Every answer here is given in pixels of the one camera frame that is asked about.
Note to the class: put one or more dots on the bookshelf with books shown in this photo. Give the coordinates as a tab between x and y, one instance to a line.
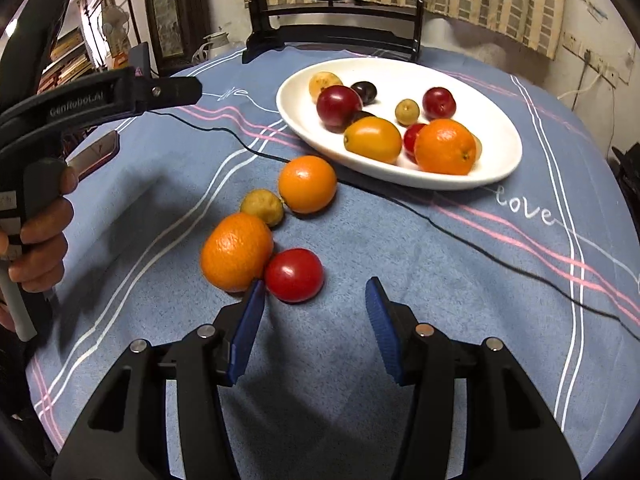
70	57

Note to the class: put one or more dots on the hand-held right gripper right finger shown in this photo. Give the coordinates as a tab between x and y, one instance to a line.
382	330

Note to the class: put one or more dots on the white oval plate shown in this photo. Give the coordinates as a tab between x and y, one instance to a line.
296	95

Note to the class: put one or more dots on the white kettle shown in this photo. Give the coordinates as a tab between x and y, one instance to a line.
217	42

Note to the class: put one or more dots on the small orange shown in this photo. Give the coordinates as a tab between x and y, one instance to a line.
307	184

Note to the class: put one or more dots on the electric fan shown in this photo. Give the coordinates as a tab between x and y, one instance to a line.
117	22

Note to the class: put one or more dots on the single wall socket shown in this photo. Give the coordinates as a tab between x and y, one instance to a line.
571	41

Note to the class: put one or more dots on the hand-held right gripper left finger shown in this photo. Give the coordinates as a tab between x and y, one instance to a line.
245	335

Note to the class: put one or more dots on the red cherry tomato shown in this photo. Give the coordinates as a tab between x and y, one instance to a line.
410	141
294	275

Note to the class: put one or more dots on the black plum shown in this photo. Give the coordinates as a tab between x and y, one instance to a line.
365	91

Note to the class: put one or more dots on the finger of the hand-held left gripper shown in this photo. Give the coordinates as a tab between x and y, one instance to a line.
140	57
160	92

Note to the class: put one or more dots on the striped beige fruit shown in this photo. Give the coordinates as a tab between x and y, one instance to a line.
478	147

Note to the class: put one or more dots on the blue striped tablecloth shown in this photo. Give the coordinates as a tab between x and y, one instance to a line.
400	240

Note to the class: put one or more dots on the dark framed painting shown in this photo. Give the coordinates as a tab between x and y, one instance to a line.
167	15

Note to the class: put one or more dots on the spotted yellow pear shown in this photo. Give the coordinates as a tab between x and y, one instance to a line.
324	84

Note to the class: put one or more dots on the person's left hand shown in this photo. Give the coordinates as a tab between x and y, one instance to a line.
47	240

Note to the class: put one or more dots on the beige checked curtain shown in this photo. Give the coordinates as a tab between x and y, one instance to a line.
500	0

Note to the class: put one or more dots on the wall socket strip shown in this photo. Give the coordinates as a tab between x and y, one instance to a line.
605	67

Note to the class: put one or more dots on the small yellow-green fruit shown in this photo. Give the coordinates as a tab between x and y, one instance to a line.
262	207
407	112

